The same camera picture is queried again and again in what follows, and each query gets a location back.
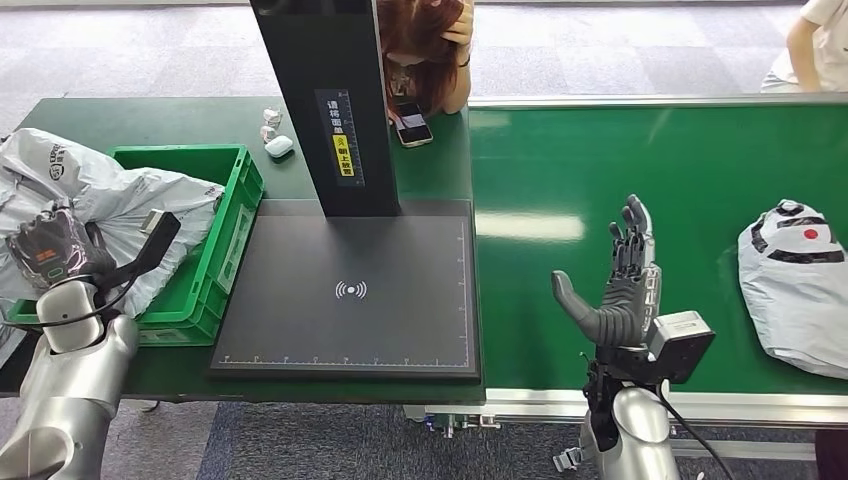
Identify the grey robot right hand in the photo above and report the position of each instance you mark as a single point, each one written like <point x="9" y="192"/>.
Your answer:
<point x="623" y="305"/>

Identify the person's left hand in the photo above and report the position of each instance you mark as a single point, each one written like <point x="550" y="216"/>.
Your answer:
<point x="460" y="26"/>

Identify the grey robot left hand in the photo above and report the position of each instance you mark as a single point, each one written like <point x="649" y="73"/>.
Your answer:
<point x="56" y="248"/>

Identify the person's right hand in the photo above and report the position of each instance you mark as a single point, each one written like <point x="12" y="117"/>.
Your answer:
<point x="395" y="118"/>

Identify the grey express polybag package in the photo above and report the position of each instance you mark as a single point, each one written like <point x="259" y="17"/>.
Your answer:
<point x="132" y="192"/>

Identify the person's left forearm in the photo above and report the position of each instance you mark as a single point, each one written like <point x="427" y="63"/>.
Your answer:
<point x="462" y="86"/>

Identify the green conveyor belt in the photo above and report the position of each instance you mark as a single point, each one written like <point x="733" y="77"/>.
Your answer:
<point x="530" y="166"/>

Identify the black inbound scanner machine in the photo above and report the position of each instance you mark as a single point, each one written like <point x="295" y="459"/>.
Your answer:
<point x="397" y="311"/>

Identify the silver conveyor lower beam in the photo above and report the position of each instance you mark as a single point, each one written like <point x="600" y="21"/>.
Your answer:
<point x="762" y="450"/>

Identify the dark box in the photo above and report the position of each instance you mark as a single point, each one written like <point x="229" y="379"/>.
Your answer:
<point x="831" y="457"/>

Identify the smartphone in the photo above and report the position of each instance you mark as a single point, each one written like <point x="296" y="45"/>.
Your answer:
<point x="414" y="126"/>

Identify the person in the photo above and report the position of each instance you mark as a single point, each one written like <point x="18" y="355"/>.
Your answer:
<point x="424" y="73"/>
<point x="835" y="46"/>

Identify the clear plastic bag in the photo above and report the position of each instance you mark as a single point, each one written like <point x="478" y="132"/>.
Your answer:
<point x="5" y="341"/>

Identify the white earbuds case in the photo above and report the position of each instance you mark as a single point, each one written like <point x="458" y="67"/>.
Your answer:
<point x="279" y="146"/>

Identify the small crumpled wrapper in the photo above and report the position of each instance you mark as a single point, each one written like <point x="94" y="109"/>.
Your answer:
<point x="272" y="117"/>
<point x="268" y="132"/>

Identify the green plastic crate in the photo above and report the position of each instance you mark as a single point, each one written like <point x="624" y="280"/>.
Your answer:
<point x="199" y="291"/>

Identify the grey polybag with black tape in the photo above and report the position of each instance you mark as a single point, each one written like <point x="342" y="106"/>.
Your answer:
<point x="795" y="305"/>

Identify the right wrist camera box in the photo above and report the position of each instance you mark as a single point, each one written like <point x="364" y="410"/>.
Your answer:
<point x="682" y="344"/>

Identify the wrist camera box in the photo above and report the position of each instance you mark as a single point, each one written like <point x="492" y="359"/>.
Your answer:
<point x="682" y="344"/>
<point x="162" y="235"/>

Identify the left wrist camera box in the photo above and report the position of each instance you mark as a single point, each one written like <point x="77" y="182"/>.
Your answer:
<point x="162" y="235"/>

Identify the metal conveyor bracket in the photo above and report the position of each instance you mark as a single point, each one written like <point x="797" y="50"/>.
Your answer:
<point x="568" y="459"/>
<point x="457" y="421"/>

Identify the silver conveyor side rail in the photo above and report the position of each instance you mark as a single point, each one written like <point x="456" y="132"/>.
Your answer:
<point x="662" y="100"/>
<point x="762" y="407"/>

